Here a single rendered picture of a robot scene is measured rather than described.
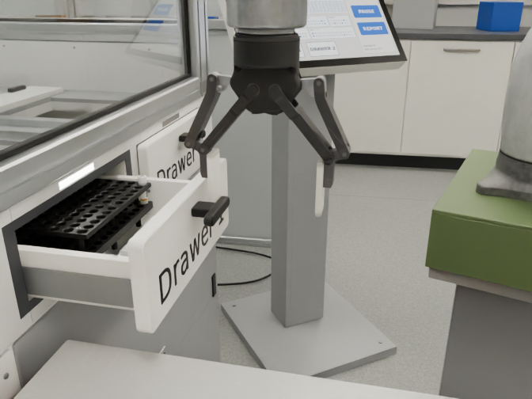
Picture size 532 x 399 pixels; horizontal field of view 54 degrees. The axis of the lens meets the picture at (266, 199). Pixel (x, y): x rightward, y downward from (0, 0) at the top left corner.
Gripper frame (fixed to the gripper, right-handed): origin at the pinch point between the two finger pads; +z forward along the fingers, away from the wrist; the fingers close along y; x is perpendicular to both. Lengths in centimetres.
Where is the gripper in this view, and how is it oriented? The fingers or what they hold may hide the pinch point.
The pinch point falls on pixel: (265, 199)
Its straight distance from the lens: 65.7
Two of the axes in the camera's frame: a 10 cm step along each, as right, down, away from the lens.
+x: -2.2, 3.6, -9.0
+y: -9.8, -0.9, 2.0
